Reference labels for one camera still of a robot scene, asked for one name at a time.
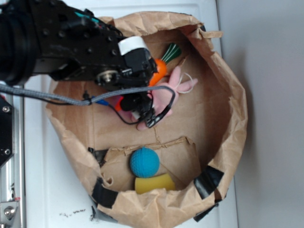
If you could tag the aluminium rail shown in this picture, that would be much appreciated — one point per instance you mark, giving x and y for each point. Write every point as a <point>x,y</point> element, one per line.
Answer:
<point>12,174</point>

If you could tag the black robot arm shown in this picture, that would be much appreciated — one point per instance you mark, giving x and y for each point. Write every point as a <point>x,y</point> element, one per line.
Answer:
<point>18,42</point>

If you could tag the brown paper bag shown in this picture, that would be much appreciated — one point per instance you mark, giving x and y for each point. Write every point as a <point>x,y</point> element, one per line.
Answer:
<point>199,145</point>

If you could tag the black octagonal mount plate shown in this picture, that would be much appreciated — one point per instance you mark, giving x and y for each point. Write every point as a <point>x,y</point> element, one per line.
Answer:
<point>6,137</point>

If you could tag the yellow sponge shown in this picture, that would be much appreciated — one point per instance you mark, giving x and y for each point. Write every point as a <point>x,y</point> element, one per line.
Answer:
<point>144,185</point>

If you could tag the orange toy carrot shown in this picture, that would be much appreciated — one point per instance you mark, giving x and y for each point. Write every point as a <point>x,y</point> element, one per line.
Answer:
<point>164,64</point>

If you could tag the pink plush bunny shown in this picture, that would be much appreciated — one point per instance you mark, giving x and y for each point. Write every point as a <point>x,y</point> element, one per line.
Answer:
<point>184,87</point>

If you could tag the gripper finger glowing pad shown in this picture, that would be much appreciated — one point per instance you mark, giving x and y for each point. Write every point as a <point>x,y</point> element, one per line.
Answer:
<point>140,105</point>

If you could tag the blue dimpled ball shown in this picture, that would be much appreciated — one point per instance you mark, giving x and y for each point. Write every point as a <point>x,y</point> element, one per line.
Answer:
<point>144,162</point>

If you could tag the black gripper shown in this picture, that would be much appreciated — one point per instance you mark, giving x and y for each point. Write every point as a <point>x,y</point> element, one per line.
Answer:
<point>75,46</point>

